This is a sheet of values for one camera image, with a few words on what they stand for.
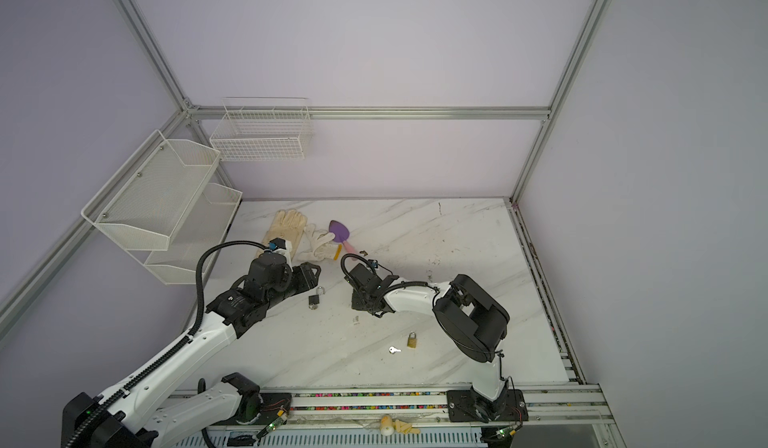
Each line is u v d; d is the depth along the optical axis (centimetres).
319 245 104
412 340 85
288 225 111
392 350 83
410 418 73
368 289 71
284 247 72
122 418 39
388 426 69
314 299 93
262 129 95
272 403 73
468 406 73
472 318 48
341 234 110
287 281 62
